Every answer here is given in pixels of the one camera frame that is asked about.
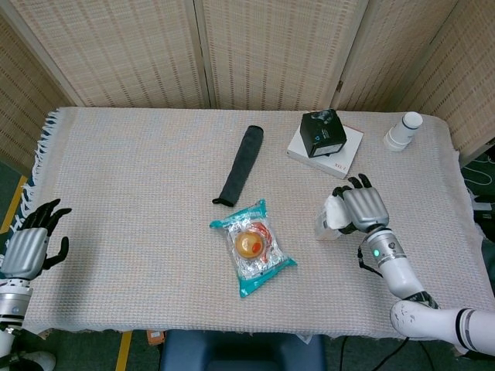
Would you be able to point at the white tissue pack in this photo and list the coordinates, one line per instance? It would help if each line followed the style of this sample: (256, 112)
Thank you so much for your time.
(328, 220)

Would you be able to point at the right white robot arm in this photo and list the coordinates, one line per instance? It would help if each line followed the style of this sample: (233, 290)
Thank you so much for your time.
(402, 274)

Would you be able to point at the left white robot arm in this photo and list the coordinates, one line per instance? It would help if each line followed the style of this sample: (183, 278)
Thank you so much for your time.
(11, 305)

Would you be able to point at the teal snack bag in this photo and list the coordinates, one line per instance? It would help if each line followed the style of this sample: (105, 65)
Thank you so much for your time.
(263, 274)

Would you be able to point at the white flat box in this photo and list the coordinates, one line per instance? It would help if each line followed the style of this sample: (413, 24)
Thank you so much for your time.
(348, 162)

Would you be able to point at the blue padded seat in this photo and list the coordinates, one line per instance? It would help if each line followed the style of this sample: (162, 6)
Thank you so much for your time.
(239, 351)

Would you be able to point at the yellow jelly cup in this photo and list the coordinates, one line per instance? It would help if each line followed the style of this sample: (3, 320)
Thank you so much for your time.
(249, 244)

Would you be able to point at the small orange box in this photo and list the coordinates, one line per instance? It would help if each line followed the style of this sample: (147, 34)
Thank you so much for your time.
(155, 337)

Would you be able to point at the white paper cup stack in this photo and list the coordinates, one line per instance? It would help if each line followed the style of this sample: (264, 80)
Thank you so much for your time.
(402, 133)

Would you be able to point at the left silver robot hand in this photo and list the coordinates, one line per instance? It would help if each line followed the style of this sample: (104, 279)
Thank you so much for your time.
(27, 247)

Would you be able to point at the black cube box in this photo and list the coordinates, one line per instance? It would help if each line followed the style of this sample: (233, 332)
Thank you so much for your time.
(323, 133)

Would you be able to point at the beige woven tablecloth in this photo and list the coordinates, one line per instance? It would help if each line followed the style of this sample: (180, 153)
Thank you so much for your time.
(135, 212)

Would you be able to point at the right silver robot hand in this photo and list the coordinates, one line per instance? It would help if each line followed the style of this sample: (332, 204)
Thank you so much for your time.
(365, 208)

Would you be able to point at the bamboo folding screen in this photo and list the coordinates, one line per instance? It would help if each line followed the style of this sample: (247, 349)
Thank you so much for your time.
(127, 50)

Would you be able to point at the dark rolled towel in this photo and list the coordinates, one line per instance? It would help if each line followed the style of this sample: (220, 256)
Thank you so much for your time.
(241, 166)

